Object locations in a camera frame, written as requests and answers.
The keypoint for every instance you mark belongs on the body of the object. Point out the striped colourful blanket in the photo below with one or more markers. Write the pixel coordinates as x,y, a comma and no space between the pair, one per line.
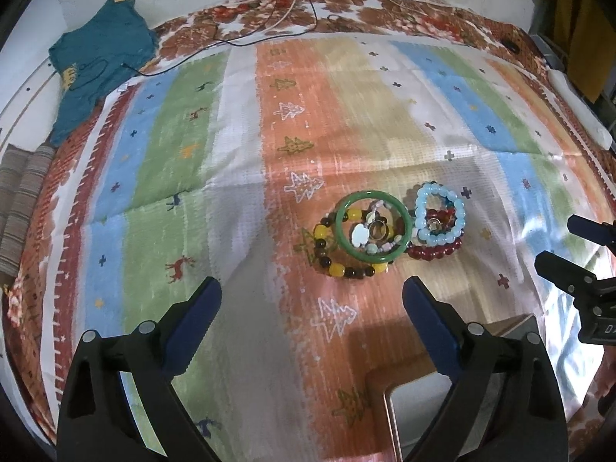
337,120

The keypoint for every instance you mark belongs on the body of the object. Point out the silver metal tin box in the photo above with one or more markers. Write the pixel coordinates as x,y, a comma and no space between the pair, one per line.
406,397

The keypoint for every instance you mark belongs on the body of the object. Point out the striped grey folded cloth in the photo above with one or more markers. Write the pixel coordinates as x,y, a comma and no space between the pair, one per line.
22,177

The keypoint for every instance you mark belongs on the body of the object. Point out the teal knitted garment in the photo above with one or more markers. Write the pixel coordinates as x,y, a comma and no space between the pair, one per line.
95,59

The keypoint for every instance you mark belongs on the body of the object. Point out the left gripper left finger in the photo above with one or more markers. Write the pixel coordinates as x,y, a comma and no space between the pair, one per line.
96,422

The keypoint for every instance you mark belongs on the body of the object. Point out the black small device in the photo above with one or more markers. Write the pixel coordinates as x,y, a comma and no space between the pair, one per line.
511,45

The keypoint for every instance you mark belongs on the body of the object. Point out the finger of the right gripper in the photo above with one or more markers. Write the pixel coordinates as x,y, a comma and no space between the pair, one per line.
570,277
602,234

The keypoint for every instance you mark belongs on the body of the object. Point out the yellow hanging cloth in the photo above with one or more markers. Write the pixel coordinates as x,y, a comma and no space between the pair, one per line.
585,32

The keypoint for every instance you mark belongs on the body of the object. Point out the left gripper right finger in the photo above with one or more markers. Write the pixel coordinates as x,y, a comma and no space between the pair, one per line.
528,422

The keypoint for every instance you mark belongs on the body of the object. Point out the green jade bangle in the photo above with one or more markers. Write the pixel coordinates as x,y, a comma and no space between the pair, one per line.
345,243

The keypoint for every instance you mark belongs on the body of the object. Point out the floral brown bed sheet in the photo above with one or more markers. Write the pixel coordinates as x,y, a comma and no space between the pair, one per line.
365,9

